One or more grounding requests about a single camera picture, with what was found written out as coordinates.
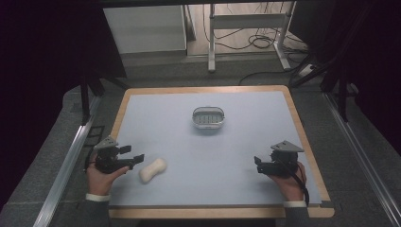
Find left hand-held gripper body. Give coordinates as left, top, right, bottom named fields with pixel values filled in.
left=93, top=134, right=134, bottom=175

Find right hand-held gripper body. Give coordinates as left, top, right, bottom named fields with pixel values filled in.
left=257, top=140, right=305, bottom=179

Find white soap bar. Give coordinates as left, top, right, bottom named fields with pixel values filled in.
left=138, top=157, right=168, bottom=184

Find metal soap dish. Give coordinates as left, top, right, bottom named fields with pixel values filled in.
left=191, top=105, right=226, bottom=131

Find person's left hand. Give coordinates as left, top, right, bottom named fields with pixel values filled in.
left=86, top=153, right=131, bottom=197

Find person's right hand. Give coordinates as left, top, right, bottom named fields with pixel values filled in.
left=267, top=161, right=307, bottom=202

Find light blue table mat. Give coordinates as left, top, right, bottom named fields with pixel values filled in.
left=108, top=91, right=323, bottom=208

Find black metal stand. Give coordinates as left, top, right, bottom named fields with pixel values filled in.
left=288, top=53, right=360, bottom=123
left=78, top=70, right=131, bottom=127

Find white power strip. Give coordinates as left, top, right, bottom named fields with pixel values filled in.
left=297, top=63, right=317, bottom=79

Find dark curtain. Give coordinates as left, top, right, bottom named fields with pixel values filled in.
left=288, top=0, right=401, bottom=157
left=0, top=0, right=128, bottom=209

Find white cabinet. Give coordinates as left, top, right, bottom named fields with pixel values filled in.
left=102, top=5, right=188, bottom=55

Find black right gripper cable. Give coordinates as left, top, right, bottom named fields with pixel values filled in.
left=283, top=165, right=311, bottom=206

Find aluminium rail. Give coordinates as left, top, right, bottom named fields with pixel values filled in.
left=323, top=92, right=401, bottom=227
left=32, top=94, right=102, bottom=227

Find black floor cables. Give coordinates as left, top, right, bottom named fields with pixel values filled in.
left=201, top=2, right=310, bottom=55

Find white metal desk frame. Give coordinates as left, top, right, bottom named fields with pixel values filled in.
left=207, top=2, right=297, bottom=74

